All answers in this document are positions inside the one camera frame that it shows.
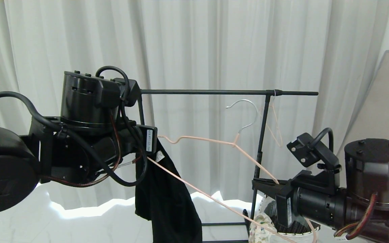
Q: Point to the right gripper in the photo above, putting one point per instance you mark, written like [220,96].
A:
[316,202]

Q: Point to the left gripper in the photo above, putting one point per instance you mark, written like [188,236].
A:
[127,141]

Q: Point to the pink clothes hanger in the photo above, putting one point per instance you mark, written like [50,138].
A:
[235,144]
[279,135]

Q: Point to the black t-shirt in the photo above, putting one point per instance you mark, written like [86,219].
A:
[167,202]

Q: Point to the white laundry basket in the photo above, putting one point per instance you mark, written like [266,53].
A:
[299,238]

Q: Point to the black clothes rack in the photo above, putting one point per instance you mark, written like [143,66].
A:
[214,91]

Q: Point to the pale grey garment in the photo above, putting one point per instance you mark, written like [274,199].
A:
[270,208]

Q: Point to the cream printed garment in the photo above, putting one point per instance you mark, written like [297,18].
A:
[260,229]

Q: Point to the white curtain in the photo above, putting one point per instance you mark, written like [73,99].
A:
[194,44]

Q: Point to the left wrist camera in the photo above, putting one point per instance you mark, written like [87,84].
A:
[128,89]

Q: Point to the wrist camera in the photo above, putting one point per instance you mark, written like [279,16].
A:
[128,89]
[307,150]

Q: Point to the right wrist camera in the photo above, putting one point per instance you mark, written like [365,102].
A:
[307,150]

